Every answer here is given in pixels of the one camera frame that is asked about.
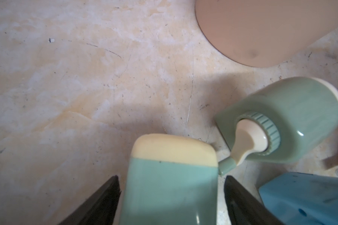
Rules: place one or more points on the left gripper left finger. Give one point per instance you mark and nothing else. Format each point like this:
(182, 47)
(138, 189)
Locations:
(99, 208)

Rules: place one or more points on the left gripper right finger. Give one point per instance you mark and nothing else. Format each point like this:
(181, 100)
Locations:
(243, 208)

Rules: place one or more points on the light green pencil sharpener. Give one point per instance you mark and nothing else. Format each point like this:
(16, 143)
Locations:
(171, 180)

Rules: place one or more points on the tan trash bin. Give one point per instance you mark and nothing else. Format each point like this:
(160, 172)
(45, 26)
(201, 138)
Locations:
(264, 33)

